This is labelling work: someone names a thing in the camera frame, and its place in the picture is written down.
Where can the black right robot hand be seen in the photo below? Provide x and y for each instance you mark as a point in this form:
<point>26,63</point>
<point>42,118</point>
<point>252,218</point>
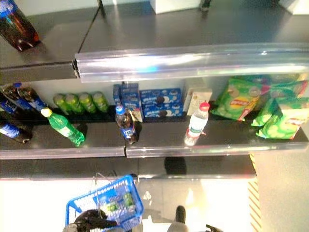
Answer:
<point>213,229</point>

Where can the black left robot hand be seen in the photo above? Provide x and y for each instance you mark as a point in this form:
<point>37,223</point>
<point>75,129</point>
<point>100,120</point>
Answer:
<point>91,220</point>

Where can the blue plastic shopping basket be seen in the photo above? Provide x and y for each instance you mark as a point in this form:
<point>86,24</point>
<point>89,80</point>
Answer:
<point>120,186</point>

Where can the silver right robot leg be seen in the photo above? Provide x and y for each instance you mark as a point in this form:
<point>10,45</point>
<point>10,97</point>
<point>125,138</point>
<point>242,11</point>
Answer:
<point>180,215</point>

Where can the green Sprite bottle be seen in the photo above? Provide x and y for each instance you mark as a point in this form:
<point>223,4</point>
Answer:
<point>65,130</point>

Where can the clear water bottle red cap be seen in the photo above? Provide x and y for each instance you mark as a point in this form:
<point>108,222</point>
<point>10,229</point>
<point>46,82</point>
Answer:
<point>196,125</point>

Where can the small beige card box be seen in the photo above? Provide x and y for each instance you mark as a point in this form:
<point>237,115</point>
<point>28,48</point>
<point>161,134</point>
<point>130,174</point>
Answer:
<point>138,115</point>

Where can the small blue Oreo box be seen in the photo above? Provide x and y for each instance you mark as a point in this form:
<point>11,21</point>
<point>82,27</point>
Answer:
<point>116,94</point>
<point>130,94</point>

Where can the beige carton box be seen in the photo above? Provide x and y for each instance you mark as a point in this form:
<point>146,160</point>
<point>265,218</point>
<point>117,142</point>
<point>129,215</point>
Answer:
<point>201,97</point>

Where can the white carton box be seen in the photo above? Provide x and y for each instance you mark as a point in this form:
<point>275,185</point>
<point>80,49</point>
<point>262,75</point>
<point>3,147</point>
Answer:
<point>190,89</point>

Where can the large Pepsi cola bottle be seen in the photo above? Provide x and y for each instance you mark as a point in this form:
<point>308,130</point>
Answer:
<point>17,26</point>

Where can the small black gadget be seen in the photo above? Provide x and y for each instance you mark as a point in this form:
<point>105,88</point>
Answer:
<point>205,5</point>

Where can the open white cardboard box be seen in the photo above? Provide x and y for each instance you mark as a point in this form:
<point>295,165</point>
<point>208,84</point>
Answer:
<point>298,6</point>
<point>173,6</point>

